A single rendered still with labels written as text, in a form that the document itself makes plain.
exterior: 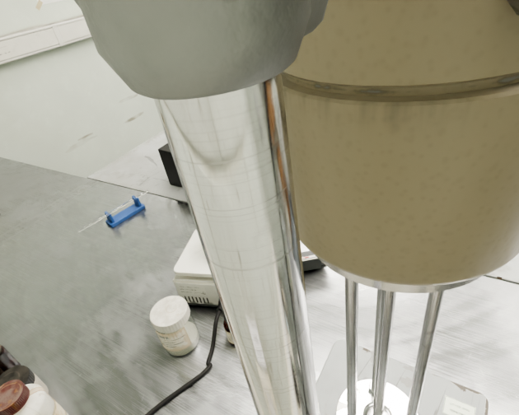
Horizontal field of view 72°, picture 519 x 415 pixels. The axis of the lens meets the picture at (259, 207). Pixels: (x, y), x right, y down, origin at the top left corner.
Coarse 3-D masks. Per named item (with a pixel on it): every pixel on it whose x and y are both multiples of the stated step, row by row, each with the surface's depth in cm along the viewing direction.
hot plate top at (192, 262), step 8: (192, 240) 66; (192, 248) 64; (200, 248) 64; (184, 256) 62; (192, 256) 62; (200, 256) 62; (176, 264) 61; (184, 264) 61; (192, 264) 60; (200, 264) 60; (176, 272) 60; (184, 272) 59; (192, 272) 59; (200, 272) 59; (208, 272) 58
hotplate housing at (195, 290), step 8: (176, 280) 61; (184, 280) 61; (192, 280) 60; (200, 280) 60; (208, 280) 59; (176, 288) 62; (184, 288) 61; (192, 288) 61; (200, 288) 60; (208, 288) 60; (184, 296) 63; (192, 296) 62; (200, 296) 62; (208, 296) 61; (216, 296) 61; (192, 304) 64; (200, 304) 63; (208, 304) 62; (216, 304) 62
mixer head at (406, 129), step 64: (384, 0) 8; (448, 0) 8; (512, 0) 7; (320, 64) 10; (384, 64) 9; (448, 64) 8; (512, 64) 8; (320, 128) 11; (384, 128) 10; (448, 128) 9; (512, 128) 9; (320, 192) 12; (384, 192) 11; (448, 192) 10; (512, 192) 10; (320, 256) 14; (384, 256) 12; (448, 256) 12; (512, 256) 13
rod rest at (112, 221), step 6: (138, 198) 92; (138, 204) 93; (126, 210) 93; (132, 210) 92; (138, 210) 93; (108, 216) 88; (114, 216) 91; (120, 216) 91; (126, 216) 90; (132, 216) 92; (108, 222) 89; (114, 222) 89; (120, 222) 90
